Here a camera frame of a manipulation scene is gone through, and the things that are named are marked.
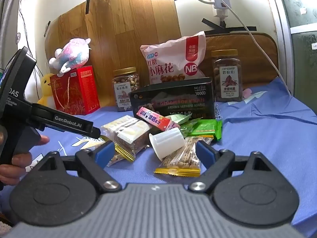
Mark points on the person's left hand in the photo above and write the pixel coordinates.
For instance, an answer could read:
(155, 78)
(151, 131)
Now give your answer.
(17, 168)

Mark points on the nut jar with gold lid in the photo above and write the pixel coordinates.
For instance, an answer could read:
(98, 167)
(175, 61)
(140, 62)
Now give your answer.
(126, 89)

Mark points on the pink white plush toy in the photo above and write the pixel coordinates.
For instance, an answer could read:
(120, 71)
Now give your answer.
(71, 53)

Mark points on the black box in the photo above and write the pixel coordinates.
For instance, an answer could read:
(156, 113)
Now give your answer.
(173, 96)

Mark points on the grey window frame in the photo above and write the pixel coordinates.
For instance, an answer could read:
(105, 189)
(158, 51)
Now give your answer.
(279, 29)

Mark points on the brown cake packet yellow edge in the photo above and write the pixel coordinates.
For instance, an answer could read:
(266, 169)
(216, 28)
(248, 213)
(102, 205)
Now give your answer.
(135, 138)

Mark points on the pink candy packet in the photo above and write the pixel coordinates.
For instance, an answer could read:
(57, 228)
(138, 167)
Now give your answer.
(153, 117)

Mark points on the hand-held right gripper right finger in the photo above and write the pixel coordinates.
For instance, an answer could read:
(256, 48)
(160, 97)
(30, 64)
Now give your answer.
(205, 153)

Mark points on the nut bar packet yellow edge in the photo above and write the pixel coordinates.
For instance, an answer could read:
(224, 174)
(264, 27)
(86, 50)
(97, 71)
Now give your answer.
(180, 161)
(90, 143)

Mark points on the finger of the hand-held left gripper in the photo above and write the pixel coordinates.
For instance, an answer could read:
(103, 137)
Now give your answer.
(95, 132)

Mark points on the white plastic cup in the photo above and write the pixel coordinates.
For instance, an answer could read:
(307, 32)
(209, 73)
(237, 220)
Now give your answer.
(166, 141)

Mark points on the tall nut jar gold lid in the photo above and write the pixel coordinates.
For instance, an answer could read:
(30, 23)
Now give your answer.
(227, 76)

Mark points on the blue printed bed sheet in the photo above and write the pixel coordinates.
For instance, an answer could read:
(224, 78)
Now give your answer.
(260, 133)

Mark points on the large wooden board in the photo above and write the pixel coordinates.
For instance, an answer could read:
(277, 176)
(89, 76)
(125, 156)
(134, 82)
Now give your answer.
(118, 34)

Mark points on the brown rounded wooden board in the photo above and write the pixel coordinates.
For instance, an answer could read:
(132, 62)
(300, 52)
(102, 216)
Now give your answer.
(255, 54)

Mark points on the clear packet of cream wafers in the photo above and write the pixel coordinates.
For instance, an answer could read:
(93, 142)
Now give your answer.
(116, 125)

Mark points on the bright green packet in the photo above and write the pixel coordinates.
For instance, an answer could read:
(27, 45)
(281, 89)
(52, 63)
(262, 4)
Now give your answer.
(188, 130)

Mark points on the green cracker packet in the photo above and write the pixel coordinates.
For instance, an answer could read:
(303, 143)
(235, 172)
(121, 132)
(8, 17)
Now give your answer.
(206, 129)

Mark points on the pink snack bag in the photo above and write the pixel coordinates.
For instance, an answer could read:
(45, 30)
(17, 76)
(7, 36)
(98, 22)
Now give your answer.
(171, 59)

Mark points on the pale green packet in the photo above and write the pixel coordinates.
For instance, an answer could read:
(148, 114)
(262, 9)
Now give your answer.
(183, 120)

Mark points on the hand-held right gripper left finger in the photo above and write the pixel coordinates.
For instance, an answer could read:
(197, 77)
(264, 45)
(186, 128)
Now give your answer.
(106, 152)

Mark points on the yellow duck plush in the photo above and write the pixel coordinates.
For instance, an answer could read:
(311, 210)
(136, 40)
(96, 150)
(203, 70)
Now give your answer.
(45, 91)

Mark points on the red gift box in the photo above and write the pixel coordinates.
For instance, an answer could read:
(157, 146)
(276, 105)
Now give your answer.
(76, 91)

